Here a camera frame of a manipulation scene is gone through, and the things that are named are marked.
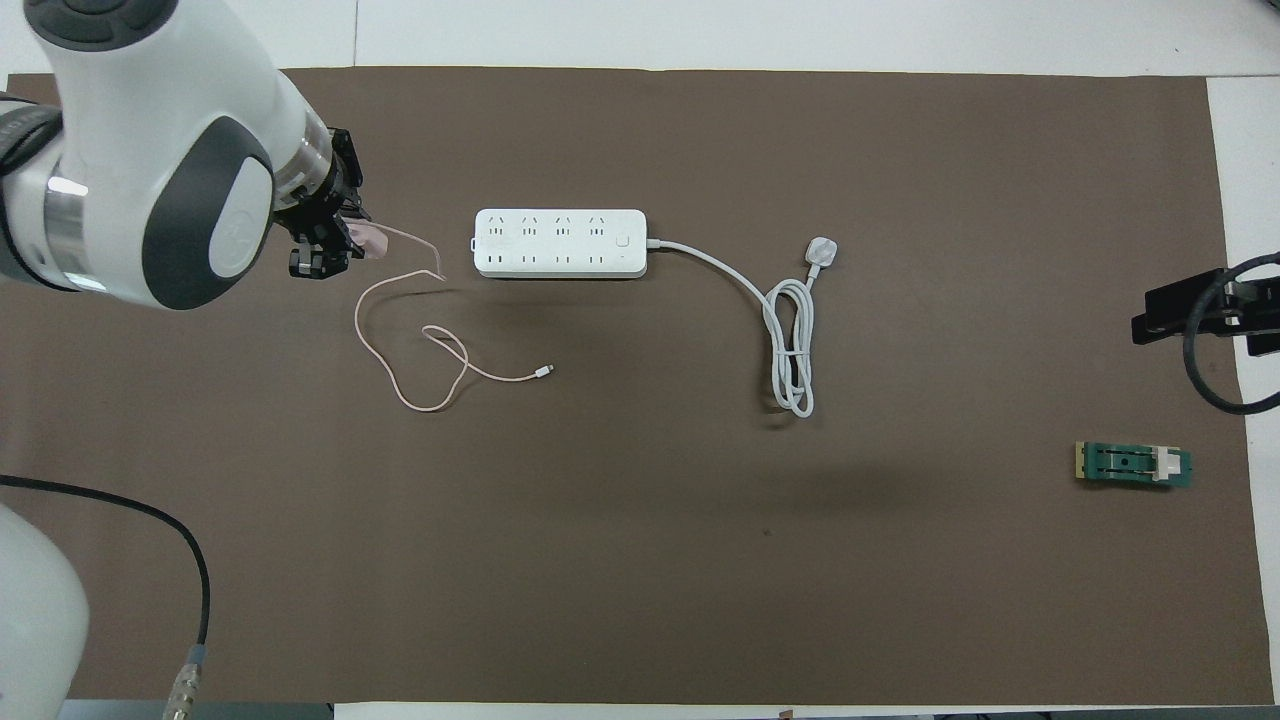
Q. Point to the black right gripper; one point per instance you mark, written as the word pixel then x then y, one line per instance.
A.
pixel 1255 305

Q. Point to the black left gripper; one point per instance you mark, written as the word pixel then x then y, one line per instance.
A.
pixel 320 215

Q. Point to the pink charger plug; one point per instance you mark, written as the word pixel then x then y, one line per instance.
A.
pixel 372 240

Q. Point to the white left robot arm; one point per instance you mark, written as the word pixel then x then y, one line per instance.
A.
pixel 130 120

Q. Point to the white power strip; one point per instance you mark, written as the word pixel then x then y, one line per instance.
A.
pixel 560 243

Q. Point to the brown table mat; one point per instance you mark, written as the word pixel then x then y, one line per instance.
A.
pixel 640 580

